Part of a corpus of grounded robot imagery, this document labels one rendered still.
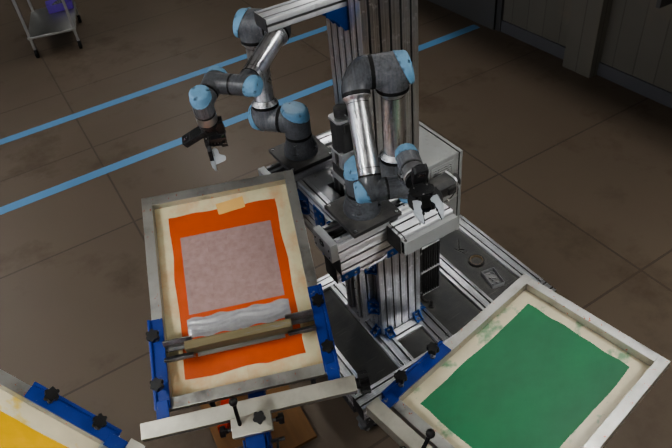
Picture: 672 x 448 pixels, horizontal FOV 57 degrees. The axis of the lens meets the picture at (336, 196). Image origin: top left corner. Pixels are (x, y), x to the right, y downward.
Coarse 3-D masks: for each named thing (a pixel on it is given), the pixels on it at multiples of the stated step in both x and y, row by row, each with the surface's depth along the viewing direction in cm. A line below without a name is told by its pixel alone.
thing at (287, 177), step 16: (256, 176) 236; (272, 176) 236; (288, 176) 236; (176, 192) 233; (192, 192) 233; (208, 192) 233; (224, 192) 234; (240, 192) 237; (288, 192) 233; (144, 208) 230; (144, 224) 227; (304, 224) 227; (304, 240) 224; (304, 256) 221; (304, 272) 218; (160, 288) 217; (160, 304) 213; (304, 368) 203; (320, 368) 203; (240, 384) 201; (256, 384) 201; (272, 384) 201; (288, 384) 204; (176, 400) 199; (192, 400) 199; (208, 400) 199
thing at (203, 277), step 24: (192, 216) 232; (216, 216) 232; (192, 240) 228; (216, 240) 228; (192, 264) 224; (216, 264) 224; (192, 288) 219; (216, 288) 219; (192, 312) 215; (216, 312) 215; (192, 360) 208; (216, 360) 208; (240, 360) 208
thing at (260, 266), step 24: (240, 216) 232; (264, 216) 232; (240, 240) 228; (264, 240) 228; (240, 264) 224; (264, 264) 223; (288, 264) 223; (240, 288) 219; (264, 288) 219; (288, 288) 219; (288, 336) 211; (264, 360) 208
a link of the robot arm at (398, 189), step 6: (390, 180) 199; (396, 180) 199; (402, 180) 198; (390, 186) 199; (396, 186) 199; (402, 186) 199; (390, 192) 199; (396, 192) 199; (402, 192) 199; (408, 192) 200; (390, 198) 201; (396, 198) 202; (402, 198) 203
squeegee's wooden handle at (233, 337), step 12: (264, 324) 203; (276, 324) 203; (288, 324) 203; (216, 336) 201; (228, 336) 201; (240, 336) 201; (252, 336) 203; (264, 336) 206; (192, 348) 200; (204, 348) 203
